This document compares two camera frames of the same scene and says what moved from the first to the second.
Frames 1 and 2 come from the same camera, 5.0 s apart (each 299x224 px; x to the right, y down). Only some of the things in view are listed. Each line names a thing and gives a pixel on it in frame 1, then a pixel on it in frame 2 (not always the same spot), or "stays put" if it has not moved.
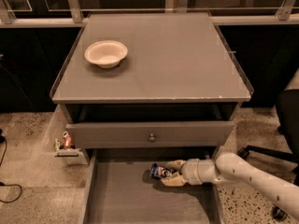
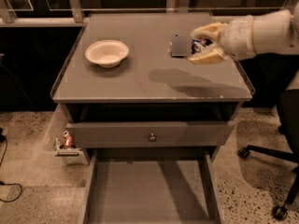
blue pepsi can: (158, 172) to (180, 46)
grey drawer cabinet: (177, 89) stays put
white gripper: (190, 172) to (239, 37)
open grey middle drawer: (120, 189) stays put
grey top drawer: (149, 134) stays put
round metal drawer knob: (151, 138) stays put
